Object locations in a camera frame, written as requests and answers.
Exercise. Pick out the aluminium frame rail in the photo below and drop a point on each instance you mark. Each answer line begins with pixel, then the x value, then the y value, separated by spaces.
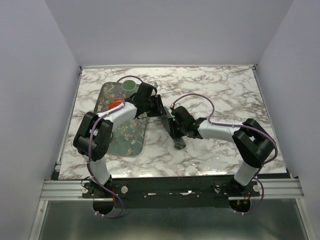
pixel 62 190

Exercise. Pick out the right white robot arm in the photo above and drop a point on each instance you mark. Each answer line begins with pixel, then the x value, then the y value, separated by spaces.
pixel 253 143

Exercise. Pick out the green floral tray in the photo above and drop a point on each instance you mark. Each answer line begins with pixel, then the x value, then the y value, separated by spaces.
pixel 128 138

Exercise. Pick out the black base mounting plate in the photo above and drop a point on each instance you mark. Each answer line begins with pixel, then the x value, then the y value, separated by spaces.
pixel 170 192

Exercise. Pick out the grey cloth napkin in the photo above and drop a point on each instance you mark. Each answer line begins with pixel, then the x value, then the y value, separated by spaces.
pixel 178 143

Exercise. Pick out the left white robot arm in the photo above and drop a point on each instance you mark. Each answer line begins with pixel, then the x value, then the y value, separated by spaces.
pixel 94 134

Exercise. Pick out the pale green cup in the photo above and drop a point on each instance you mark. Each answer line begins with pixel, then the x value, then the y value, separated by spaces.
pixel 129 87

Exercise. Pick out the red saucer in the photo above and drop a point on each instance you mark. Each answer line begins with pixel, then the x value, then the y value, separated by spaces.
pixel 115 102

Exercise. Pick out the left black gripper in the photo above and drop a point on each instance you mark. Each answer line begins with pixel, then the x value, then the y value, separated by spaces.
pixel 159 110

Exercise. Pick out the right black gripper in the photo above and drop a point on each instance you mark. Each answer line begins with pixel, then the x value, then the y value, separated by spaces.
pixel 172 123

